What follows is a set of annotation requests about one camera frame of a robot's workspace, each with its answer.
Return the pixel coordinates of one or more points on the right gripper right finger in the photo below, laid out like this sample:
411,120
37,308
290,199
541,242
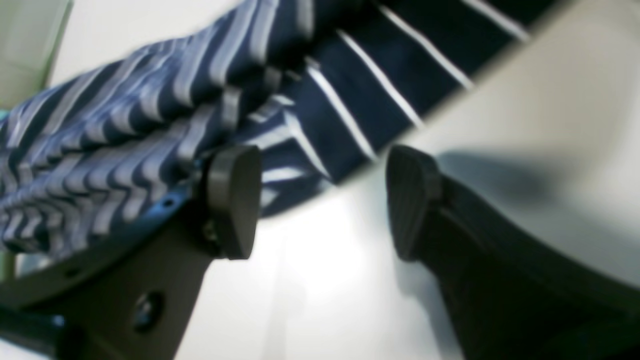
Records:
508,296

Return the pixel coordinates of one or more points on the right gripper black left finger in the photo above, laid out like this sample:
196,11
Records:
131,296

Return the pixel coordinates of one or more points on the navy white striped t-shirt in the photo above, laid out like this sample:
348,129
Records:
320,86

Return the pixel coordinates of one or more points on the green white bin right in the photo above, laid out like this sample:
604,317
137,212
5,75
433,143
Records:
30,33

